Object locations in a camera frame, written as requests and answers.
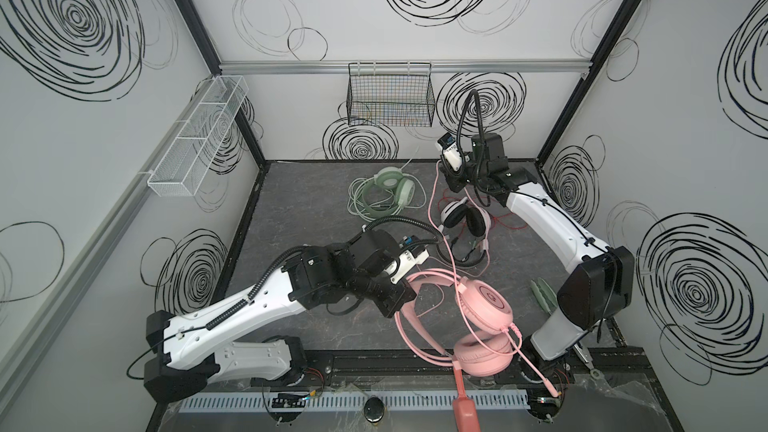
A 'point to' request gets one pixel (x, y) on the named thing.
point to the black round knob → (373, 409)
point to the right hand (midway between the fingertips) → (443, 164)
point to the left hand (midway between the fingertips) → (417, 300)
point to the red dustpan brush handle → (463, 407)
